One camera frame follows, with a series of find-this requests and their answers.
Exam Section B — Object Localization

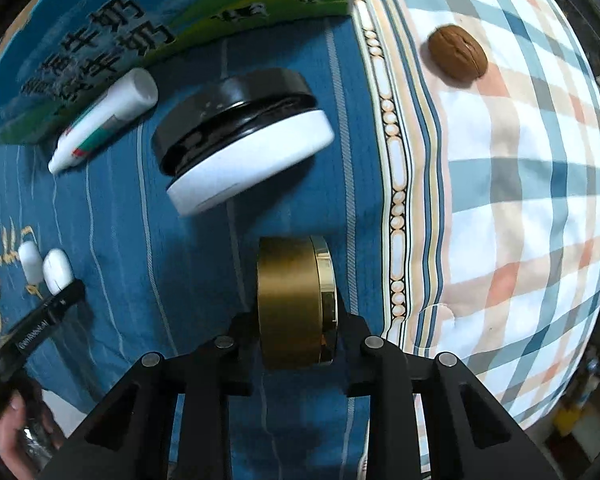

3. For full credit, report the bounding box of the gold round tin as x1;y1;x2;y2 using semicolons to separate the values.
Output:
257;236;338;370

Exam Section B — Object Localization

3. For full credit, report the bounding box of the blue striped bed sheet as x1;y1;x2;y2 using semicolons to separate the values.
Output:
0;20;387;412

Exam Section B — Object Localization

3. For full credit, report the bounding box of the black lid white jar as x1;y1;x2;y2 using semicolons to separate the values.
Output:
151;67;335;217

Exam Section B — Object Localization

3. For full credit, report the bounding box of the brown walnut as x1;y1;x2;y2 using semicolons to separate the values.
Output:
427;25;489;82

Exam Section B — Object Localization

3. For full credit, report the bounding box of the cardboard box with milk print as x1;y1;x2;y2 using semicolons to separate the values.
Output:
0;0;352;144

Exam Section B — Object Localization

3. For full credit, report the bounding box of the plaid checkered quilt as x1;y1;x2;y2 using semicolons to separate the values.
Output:
353;0;600;428

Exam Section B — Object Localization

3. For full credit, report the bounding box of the person's left hand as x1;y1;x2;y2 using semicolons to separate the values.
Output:
0;391;66;480

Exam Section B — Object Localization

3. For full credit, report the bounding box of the white tube with green label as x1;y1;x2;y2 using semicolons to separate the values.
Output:
47;68;158;174

